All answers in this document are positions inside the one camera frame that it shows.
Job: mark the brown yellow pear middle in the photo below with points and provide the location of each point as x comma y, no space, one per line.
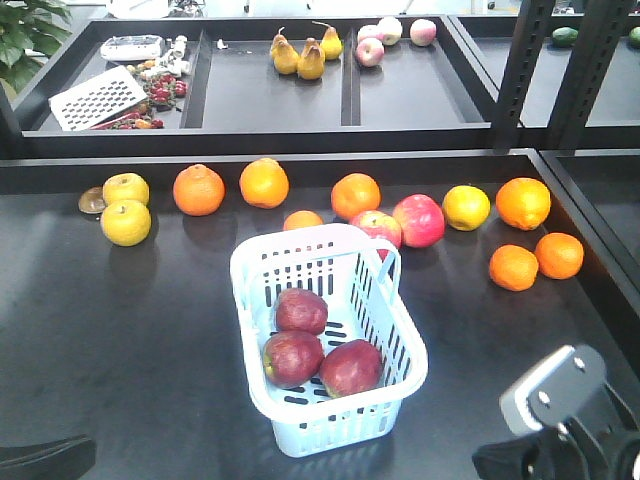
311,63

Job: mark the large orange back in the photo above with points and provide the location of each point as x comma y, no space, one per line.
523,203

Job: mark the orange front right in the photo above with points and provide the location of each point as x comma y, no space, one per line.
560,256

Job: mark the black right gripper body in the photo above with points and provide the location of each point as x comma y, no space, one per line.
599,441

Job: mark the yellow orange citrus fruit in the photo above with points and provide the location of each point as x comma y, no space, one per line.
466,207

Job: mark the white electronic device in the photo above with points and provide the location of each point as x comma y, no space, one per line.
132,47

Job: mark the pale pink apple right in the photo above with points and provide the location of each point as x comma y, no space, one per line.
423,32

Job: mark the pile of small red fruits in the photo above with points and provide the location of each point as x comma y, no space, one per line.
162,88

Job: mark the brown yellow pear right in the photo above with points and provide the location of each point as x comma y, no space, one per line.
331,43

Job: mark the light blue plastic basket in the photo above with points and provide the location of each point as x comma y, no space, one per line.
358,277

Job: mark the red yellow apple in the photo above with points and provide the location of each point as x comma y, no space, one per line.
291,358
301,310
351,368

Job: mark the pale pink apple middle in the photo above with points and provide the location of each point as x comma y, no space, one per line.
391,30

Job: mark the brown yellow pear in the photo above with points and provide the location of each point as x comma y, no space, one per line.
311,63
284,56
331,43

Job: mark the green potted plant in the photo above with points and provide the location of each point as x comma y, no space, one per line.
29,26

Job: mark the red yellow apple front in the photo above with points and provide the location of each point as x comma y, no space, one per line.
351,368

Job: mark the yellow apple front left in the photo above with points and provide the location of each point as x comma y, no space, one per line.
126,222

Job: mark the white plastic fittings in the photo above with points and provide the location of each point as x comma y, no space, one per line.
173,61

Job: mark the pink red apple left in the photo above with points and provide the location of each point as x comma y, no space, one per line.
378,224

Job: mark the brown yellow pear left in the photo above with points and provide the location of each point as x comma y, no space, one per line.
284,56

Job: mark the pink red apple right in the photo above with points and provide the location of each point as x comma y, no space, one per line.
421,220

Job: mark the pink red apple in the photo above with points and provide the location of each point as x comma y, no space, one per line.
421,220
378,224

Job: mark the yellow apple back left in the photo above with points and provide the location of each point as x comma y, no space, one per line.
126,186

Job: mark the brown mushroom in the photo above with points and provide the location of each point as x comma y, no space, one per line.
92,201

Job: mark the green avocado on shelf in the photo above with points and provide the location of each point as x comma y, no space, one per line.
564,37

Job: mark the pale pink apple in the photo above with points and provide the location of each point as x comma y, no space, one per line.
423,32
369,52
391,30

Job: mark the orange with knob left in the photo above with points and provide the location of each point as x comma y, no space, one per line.
198,190

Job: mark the black wooden fruit display stand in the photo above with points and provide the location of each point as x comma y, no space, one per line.
139,347

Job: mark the pale pink apple front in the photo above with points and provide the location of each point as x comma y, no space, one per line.
369,52

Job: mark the small orange behind basket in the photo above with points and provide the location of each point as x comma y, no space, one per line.
301,219

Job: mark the orange behind pink apples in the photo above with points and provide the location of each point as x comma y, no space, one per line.
354,194

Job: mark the white perforated plastic tray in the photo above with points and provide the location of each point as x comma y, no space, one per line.
97,99

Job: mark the small orange near apples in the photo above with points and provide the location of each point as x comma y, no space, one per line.
513,268

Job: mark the black upright shelf post right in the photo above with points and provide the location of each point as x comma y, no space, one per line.
600,30

